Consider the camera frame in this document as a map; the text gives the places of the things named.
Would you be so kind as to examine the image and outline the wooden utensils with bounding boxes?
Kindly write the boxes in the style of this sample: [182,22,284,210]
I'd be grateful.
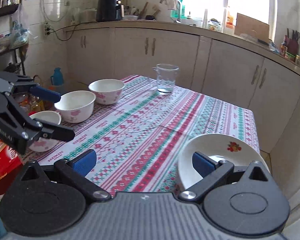
[139,1,161,18]

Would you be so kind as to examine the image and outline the black metal shelf rack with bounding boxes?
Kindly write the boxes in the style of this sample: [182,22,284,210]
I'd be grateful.
[0,0,28,76]

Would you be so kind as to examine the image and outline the green dish soap bottle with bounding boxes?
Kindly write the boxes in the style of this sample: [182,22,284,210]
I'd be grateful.
[170,0,185,19]

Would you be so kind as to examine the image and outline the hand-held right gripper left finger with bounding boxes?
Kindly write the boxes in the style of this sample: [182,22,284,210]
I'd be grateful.
[17,149,111,202]

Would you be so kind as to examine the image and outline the red cardboard box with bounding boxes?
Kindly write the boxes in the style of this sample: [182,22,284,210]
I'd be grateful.
[0,137,23,193]

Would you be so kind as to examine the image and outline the glass jar with lid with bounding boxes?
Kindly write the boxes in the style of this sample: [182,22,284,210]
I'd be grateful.
[207,18,222,32]

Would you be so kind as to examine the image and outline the white countertop appliance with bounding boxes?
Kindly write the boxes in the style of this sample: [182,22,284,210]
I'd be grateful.
[79,8,98,23]

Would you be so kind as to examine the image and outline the black air fryer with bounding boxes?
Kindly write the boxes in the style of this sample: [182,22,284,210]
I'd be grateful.
[96,0,123,23]

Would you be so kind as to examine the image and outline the brown cardboard sheet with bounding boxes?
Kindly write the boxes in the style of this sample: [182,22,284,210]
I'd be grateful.
[234,13,270,43]

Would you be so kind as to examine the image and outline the white plate red flower print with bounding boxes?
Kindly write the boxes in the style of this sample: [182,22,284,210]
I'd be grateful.
[177,133,271,193]

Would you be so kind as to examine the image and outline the blue thermos flask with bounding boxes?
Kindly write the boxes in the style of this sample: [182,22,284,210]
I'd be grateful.
[51,67,65,88]

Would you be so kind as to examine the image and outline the dark sauce bottle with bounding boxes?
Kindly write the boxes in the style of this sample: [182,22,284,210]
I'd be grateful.
[280,35,288,55]

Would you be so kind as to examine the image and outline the patterned red green tablecloth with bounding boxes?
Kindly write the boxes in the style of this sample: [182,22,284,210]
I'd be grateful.
[22,74,261,198]

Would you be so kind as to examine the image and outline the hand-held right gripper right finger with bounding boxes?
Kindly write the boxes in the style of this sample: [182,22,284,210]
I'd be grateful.
[179,151,274,202]

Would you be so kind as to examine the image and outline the black power cable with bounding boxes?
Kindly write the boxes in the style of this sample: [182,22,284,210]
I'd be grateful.
[47,21,117,42]

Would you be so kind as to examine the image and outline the hanging clear plastic bag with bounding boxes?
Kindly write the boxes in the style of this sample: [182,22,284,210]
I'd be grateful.
[11,4,31,48]

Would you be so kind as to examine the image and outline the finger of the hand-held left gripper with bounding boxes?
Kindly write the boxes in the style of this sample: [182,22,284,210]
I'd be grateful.
[0,71,62,103]
[0,90,76,142]

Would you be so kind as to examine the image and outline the orange printed carton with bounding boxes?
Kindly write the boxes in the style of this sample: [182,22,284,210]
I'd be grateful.
[226,7,236,28]

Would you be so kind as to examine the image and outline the yellow cooking oil bottle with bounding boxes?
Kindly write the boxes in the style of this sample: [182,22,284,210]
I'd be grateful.
[27,94,45,113]

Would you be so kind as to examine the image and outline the knife block with knives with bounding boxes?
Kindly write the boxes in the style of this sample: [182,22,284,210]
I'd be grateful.
[286,28,300,56]

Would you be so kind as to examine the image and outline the white bowl pink floral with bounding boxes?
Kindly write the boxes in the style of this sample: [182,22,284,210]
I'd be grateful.
[54,90,96,123]
[28,110,62,152]
[88,79,126,105]

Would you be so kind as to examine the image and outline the clear glass mug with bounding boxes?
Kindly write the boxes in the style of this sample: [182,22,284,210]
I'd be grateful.
[152,64,179,95]

